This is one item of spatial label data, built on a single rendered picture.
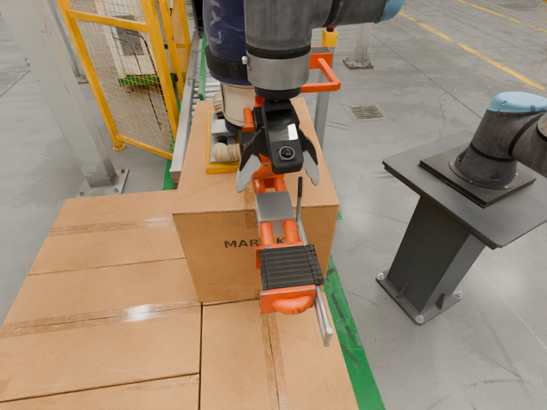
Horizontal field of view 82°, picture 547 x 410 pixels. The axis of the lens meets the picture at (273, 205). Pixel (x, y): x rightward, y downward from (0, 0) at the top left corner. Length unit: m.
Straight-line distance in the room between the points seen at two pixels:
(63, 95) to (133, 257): 1.25
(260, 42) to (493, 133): 0.93
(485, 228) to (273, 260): 0.83
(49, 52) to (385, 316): 2.18
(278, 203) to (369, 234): 1.53
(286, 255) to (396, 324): 1.31
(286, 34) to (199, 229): 0.52
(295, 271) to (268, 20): 0.32
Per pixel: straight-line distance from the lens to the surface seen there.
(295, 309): 0.44
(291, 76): 0.46
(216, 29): 0.81
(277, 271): 0.45
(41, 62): 2.21
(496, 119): 1.23
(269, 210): 0.54
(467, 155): 1.31
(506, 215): 1.25
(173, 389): 0.99
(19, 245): 2.43
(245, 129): 0.74
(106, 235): 1.38
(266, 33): 0.45
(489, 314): 1.97
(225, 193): 0.80
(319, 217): 0.79
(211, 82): 2.50
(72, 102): 2.25
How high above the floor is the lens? 1.46
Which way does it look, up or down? 43 degrees down
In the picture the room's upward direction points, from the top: straight up
